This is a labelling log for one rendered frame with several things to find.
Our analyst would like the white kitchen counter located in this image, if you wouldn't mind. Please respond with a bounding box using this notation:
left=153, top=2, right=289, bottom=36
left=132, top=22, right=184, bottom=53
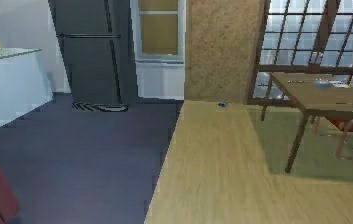
left=0, top=47, right=54, bottom=136

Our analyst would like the dark grey fridge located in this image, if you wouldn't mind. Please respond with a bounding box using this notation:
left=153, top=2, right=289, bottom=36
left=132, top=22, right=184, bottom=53
left=47, top=0, right=139, bottom=113

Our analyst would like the green floor rug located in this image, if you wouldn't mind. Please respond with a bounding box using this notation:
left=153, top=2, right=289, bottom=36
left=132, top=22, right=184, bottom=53
left=247, top=105, right=353, bottom=183

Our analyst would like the grey dish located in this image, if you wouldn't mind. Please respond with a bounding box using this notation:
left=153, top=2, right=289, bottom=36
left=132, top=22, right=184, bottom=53
left=313, top=79, right=335, bottom=90

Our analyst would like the white room door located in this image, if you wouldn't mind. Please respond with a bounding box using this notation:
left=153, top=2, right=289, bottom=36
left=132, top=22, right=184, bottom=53
left=129, top=0, right=187, bottom=101

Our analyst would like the brown wooden table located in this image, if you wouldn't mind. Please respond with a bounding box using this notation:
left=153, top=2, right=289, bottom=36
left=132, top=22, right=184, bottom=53
left=260, top=71, right=353, bottom=183

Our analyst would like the black fridge handle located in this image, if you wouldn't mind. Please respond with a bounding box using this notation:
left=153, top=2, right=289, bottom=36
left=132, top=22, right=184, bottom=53
left=103, top=0, right=123, bottom=104

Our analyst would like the brown framed window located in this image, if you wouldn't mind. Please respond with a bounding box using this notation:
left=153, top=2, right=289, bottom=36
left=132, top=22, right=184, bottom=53
left=247, top=0, right=353, bottom=107

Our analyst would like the orange chair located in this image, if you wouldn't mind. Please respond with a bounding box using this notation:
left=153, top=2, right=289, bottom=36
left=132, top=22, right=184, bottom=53
left=313, top=115, right=353, bottom=162

